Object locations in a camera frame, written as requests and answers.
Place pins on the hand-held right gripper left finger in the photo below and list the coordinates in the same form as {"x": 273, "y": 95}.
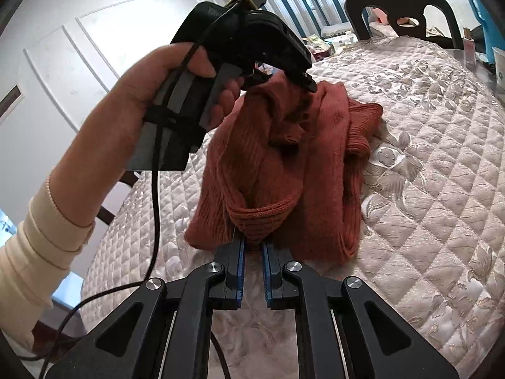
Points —
{"x": 240, "y": 268}

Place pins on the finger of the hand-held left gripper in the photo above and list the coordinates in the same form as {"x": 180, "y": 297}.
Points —
{"x": 303, "y": 81}

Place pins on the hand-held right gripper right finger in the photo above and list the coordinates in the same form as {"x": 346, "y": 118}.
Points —
{"x": 267, "y": 268}

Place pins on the red knitted sweater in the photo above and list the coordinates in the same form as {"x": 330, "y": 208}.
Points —
{"x": 276, "y": 158}

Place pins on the person's left forearm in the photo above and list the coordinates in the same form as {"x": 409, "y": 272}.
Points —
{"x": 31, "y": 244}

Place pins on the person's left hand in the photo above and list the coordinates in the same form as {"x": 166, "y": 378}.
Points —
{"x": 138, "y": 83}

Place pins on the pile of books and packets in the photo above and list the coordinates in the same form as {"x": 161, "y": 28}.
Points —
{"x": 323, "y": 47}

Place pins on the pink cloth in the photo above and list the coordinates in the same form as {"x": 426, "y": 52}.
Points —
{"x": 380, "y": 19}

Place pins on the beige quilted floral cover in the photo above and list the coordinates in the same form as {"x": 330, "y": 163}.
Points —
{"x": 414, "y": 166}

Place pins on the white panelled door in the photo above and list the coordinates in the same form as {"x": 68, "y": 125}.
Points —
{"x": 79, "y": 47}

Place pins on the pink glass bottle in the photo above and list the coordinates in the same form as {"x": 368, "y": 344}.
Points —
{"x": 469, "y": 47}

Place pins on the teal hanging garment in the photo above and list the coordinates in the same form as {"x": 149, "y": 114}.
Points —
{"x": 479, "y": 19}

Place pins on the white paper cup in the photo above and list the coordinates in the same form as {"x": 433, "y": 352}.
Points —
{"x": 499, "y": 67}

